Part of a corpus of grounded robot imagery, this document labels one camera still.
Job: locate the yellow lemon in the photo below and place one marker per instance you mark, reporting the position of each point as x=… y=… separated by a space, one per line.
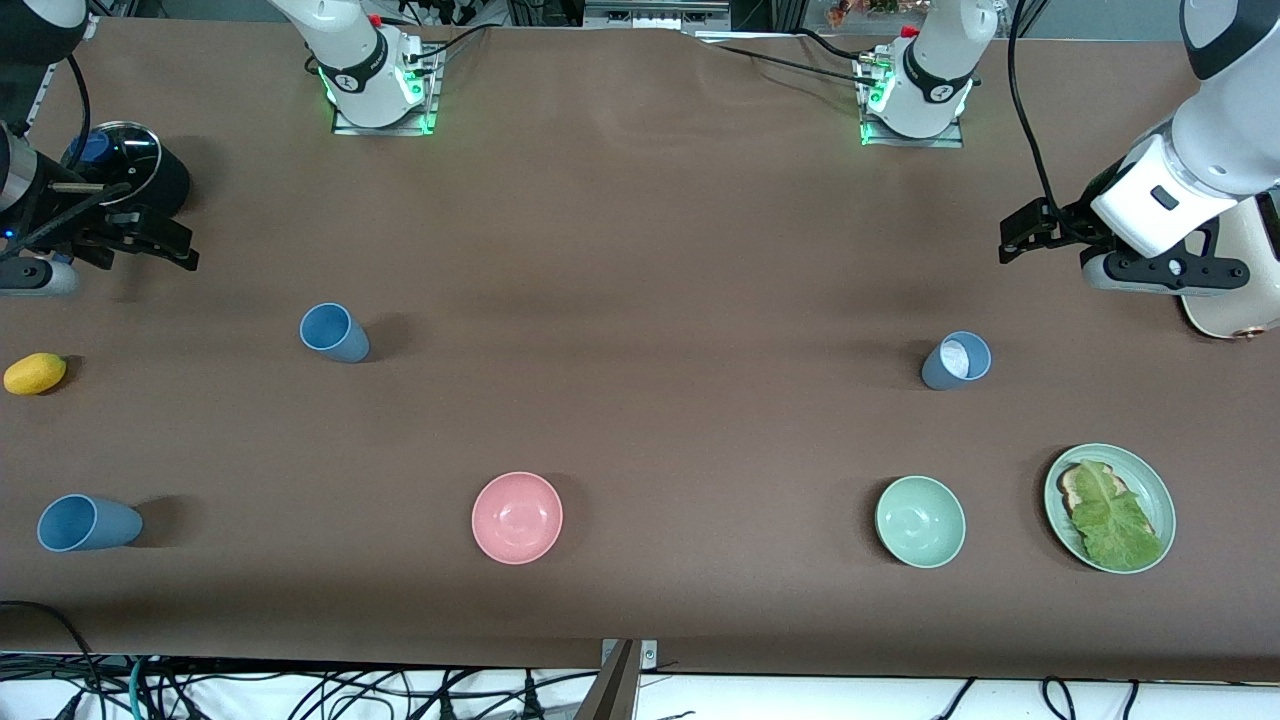
x=35 y=373

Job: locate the green lettuce leaf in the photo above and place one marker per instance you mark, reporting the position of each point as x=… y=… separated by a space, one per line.
x=1115 y=520

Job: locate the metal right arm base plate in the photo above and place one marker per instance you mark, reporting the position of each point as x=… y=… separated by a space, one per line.
x=345 y=125

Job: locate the aluminium frame profile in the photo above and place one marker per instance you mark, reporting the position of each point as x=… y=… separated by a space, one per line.
x=45 y=85

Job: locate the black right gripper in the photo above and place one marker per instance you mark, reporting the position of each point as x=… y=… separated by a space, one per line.
x=78 y=222

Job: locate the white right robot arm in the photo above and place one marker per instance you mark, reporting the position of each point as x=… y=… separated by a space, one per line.
x=360 y=60

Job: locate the crumpled white tissue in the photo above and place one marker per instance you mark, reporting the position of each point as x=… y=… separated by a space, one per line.
x=955 y=358

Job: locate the pink bowl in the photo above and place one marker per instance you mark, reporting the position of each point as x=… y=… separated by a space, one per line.
x=517 y=518

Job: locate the grey background device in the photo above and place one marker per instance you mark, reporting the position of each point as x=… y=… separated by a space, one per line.
x=655 y=12

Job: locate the green plate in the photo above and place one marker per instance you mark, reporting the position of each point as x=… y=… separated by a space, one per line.
x=1160 y=495

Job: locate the blue cup with tissue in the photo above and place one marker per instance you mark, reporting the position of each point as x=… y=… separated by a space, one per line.
x=940 y=378

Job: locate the toast slice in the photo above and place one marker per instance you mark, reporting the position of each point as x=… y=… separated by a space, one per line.
x=1070 y=490

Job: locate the colourful background objects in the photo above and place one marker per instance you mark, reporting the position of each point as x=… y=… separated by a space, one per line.
x=860 y=10

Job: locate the silver table bracket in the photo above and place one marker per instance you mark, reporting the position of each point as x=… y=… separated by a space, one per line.
x=648 y=655

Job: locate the glass lid with blue knob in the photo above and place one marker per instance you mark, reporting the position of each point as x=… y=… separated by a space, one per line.
x=128 y=148

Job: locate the green bowl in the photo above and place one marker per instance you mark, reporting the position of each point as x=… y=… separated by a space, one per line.
x=920 y=522

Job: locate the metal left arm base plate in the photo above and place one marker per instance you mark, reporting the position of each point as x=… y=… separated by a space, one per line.
x=950 y=140

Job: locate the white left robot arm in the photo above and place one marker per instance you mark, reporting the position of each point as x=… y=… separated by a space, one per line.
x=935 y=60

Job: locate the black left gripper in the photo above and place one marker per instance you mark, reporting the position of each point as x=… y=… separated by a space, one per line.
x=1073 y=224

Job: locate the dark beam under table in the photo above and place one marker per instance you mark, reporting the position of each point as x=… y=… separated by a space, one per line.
x=612 y=690

